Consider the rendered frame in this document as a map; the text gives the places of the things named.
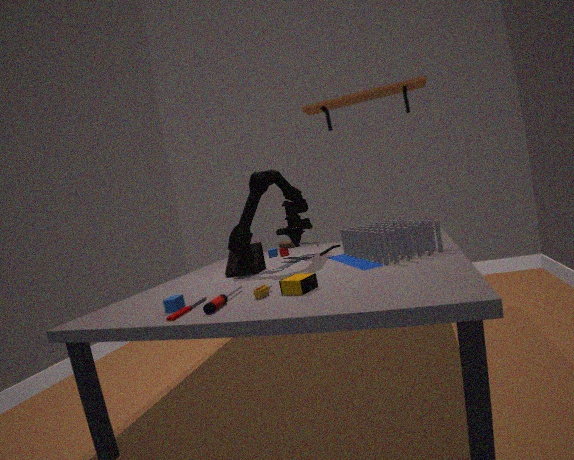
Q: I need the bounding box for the red and black screwdriver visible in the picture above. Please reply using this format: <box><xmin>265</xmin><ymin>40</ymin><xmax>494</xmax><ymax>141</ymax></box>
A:
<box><xmin>203</xmin><ymin>286</ymin><xmax>242</xmax><ymax>315</ymax></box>

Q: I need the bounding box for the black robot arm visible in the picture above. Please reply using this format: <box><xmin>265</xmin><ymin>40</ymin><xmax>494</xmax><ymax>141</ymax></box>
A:
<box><xmin>228</xmin><ymin>170</ymin><xmax>310</xmax><ymax>264</ymax></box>

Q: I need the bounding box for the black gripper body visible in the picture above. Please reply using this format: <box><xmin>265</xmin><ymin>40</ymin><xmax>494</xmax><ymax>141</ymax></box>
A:
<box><xmin>276</xmin><ymin>214</ymin><xmax>313</xmax><ymax>235</ymax></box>

